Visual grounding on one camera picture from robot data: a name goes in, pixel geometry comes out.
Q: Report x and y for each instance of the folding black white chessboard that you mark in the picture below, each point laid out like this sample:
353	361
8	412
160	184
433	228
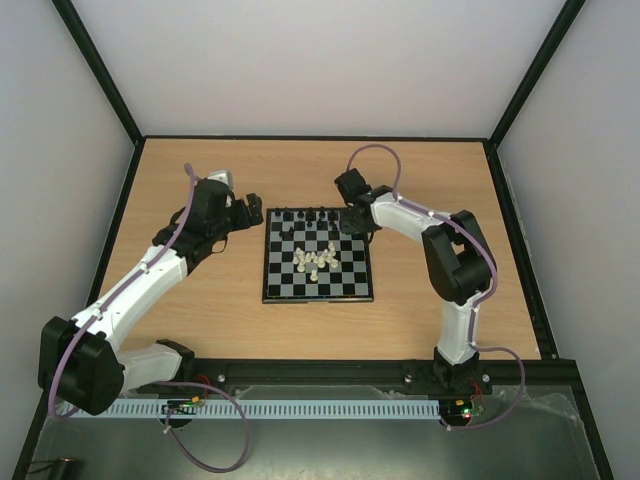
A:
351	281

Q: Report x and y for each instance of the black enclosure frame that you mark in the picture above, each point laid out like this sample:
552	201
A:
550	369

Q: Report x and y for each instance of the black pawn g file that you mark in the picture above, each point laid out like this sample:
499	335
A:
287	234

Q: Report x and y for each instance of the pile of white chess pieces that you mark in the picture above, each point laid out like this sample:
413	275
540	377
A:
310	260

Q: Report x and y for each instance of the black queen at d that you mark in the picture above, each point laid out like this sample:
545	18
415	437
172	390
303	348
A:
311	215

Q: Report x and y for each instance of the black cylinder on lower shelf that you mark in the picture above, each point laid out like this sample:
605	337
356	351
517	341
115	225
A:
63	469

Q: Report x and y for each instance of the light blue slotted cable duct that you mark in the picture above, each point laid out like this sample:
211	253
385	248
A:
153	408

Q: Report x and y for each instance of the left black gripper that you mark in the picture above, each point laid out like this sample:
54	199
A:
256	209

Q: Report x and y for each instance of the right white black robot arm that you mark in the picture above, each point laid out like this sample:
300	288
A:
460	267

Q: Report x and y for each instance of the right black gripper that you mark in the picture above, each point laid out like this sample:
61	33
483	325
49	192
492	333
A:
353	220

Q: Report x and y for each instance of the black aluminium mounting rail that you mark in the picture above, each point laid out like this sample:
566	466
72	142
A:
411	377

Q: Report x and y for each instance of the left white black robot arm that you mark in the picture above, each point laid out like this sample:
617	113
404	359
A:
81	361

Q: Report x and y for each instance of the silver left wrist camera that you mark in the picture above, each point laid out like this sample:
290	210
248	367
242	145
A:
223	176

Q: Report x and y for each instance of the black bishop at f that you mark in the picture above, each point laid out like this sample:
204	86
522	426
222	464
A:
288	214

